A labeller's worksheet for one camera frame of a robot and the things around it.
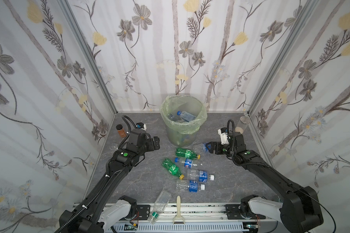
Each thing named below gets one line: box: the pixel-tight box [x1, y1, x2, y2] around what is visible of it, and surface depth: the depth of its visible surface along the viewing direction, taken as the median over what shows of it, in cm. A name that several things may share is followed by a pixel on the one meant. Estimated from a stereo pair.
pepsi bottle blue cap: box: [174, 157, 198, 169], surface depth 90 cm
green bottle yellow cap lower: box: [161, 157, 185, 181], surface depth 87 cm
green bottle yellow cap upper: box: [175, 147, 201, 160], surface depth 93 cm
